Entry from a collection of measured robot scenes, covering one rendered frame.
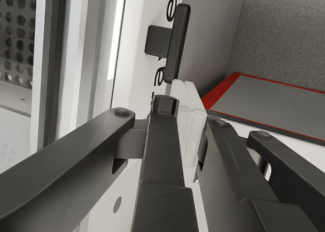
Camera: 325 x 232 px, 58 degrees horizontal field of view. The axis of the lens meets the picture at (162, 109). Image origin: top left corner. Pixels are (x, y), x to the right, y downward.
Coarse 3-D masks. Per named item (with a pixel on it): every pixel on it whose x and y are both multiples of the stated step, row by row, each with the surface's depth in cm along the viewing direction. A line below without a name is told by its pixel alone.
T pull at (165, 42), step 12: (180, 12) 26; (180, 24) 26; (156, 36) 27; (168, 36) 27; (180, 36) 27; (156, 48) 28; (168, 48) 27; (180, 48) 27; (168, 60) 27; (180, 60) 28; (168, 72) 28
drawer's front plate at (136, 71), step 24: (144, 0) 26; (168, 0) 31; (144, 24) 27; (168, 24) 33; (120, 48) 27; (144, 48) 28; (120, 72) 28; (144, 72) 30; (120, 96) 28; (144, 96) 32
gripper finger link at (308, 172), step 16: (256, 144) 12; (272, 144) 12; (272, 160) 11; (288, 160) 11; (304, 160) 11; (272, 176) 11; (288, 176) 10; (304, 176) 10; (320, 176) 10; (288, 192) 10; (304, 192) 9; (320, 192) 9; (304, 208) 9; (320, 208) 9; (320, 224) 9
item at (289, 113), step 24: (216, 96) 61; (240, 96) 66; (264, 96) 71; (288, 96) 77; (312, 96) 84; (240, 120) 43; (264, 120) 51; (288, 120) 54; (312, 120) 57; (288, 144) 40; (312, 144) 39; (192, 168) 46; (192, 192) 47
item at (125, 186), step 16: (112, 32) 25; (112, 80) 28; (112, 96) 29; (128, 176) 39; (112, 192) 35; (128, 192) 41; (96, 208) 32; (112, 208) 37; (128, 208) 43; (96, 224) 33; (112, 224) 38; (128, 224) 45
